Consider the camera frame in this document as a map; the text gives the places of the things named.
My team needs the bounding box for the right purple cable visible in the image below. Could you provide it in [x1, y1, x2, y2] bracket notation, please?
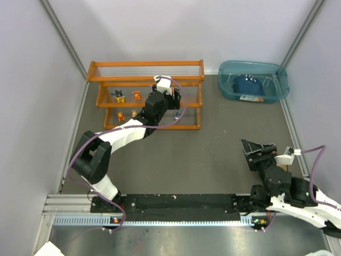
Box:
[262, 145, 341, 232]

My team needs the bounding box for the orange tiger toy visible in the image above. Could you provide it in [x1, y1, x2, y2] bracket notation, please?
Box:
[133, 91, 142, 100]

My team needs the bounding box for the black yellow dog toy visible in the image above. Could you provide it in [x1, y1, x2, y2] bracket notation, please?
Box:
[111, 90, 125, 103]

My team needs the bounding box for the orange wooden shelf rack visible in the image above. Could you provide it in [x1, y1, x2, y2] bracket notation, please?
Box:
[87, 60, 205, 130]

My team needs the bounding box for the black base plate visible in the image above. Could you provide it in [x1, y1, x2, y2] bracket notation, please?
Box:
[90, 193, 282, 221]

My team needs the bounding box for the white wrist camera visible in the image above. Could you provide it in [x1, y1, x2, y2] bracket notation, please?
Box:
[152, 75, 173, 95]
[275, 147, 302, 165]

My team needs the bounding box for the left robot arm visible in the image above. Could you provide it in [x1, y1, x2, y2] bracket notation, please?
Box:
[68, 86, 181, 202]

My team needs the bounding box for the teal plastic tub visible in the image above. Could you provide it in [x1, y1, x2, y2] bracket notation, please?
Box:
[217, 60, 290, 103]

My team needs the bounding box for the yellow bear toy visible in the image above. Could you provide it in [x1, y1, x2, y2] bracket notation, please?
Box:
[117, 112, 125, 122]

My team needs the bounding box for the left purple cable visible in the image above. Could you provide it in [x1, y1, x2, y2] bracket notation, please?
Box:
[66, 76, 187, 232]

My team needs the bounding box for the purple cable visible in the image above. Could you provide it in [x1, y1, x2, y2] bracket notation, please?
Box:
[262, 145, 341, 232]
[66, 76, 187, 232]

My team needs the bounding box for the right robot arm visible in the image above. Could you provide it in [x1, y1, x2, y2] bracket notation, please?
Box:
[235, 139, 340, 238]

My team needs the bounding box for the round wooden disc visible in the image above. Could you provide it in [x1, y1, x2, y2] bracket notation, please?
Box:
[278, 165, 289, 171]

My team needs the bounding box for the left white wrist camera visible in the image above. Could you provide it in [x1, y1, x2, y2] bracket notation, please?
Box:
[152, 75, 173, 95]

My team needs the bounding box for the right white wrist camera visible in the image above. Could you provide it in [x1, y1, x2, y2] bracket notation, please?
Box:
[275, 147, 302, 165]

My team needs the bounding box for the grey slotted cable duct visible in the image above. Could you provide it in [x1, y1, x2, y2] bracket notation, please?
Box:
[53, 215, 255, 227]

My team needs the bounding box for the label card in tub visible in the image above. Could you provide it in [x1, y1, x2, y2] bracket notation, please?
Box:
[239, 95, 265, 102]

